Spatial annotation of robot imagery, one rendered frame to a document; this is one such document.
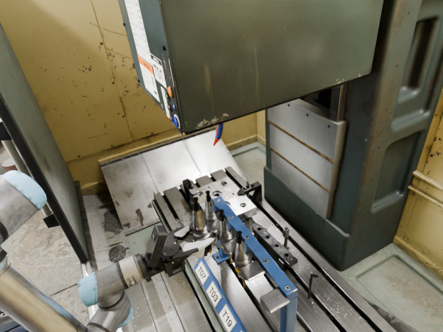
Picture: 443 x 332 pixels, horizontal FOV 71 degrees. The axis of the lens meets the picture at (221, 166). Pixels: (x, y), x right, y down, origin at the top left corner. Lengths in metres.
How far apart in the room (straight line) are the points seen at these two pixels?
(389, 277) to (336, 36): 1.26
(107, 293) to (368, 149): 1.00
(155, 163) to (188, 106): 1.51
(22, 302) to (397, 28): 1.21
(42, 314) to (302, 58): 0.89
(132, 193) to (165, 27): 1.56
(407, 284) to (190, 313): 1.06
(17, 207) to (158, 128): 1.57
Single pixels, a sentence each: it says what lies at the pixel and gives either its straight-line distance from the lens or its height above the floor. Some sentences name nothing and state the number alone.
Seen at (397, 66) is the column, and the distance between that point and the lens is 1.20.
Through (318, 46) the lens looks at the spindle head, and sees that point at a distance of 0.95.
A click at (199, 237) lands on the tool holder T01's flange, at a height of 1.35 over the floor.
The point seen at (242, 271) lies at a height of 1.22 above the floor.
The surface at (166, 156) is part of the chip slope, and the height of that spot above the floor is 0.82.
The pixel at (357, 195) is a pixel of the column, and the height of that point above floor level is 1.11.
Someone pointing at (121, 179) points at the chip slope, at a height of 0.79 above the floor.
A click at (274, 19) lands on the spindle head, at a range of 0.84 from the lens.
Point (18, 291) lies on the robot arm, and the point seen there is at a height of 1.45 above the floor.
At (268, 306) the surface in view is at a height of 1.22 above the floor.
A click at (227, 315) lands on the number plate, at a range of 1.22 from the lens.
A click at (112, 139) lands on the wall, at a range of 2.23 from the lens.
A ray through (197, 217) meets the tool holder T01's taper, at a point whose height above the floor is 1.42.
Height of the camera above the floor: 2.00
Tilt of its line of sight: 35 degrees down
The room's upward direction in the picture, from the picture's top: 7 degrees counter-clockwise
